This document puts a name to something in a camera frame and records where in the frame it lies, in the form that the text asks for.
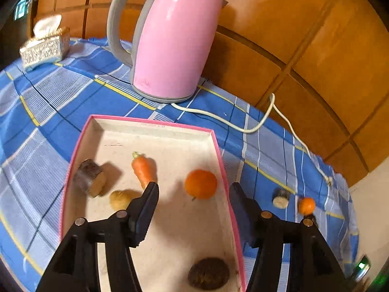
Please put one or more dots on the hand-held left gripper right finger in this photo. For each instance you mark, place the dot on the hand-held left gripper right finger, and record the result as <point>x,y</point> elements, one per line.
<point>243,216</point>

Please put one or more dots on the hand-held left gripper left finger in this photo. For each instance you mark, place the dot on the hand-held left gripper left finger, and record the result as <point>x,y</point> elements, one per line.
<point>142,211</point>

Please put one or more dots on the small yellow round fruit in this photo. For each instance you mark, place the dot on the small yellow round fruit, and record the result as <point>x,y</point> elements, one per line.
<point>120,200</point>

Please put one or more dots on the pink cardboard tray box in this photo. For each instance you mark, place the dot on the pink cardboard tray box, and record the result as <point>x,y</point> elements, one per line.
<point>176,234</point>

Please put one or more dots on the dark-skinned sugarcane piece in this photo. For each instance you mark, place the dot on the dark-skinned sugarcane piece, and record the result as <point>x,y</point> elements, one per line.
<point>280,198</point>
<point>89,178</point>

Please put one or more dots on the small orange carrot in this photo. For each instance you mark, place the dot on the small orange carrot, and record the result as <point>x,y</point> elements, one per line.
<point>142,168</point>

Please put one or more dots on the orange mandarin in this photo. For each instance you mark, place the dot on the orange mandarin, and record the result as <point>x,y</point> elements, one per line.
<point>201,184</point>
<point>307,205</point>

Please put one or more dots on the blue plaid tablecloth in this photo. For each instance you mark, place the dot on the blue plaid tablecloth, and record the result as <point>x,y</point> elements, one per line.
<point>45,121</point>

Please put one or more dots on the pink electric kettle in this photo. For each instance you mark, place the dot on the pink electric kettle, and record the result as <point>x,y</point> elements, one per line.
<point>170,51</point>

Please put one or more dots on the wooden wardrobe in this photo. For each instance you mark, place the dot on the wooden wardrobe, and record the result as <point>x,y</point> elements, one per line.
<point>288,36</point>

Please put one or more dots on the silver embossed tissue box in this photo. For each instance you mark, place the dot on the silver embossed tissue box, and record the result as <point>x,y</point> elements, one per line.
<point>45,50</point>

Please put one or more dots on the dark door with glass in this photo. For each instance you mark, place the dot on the dark door with glass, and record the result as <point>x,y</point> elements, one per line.
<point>22,9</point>

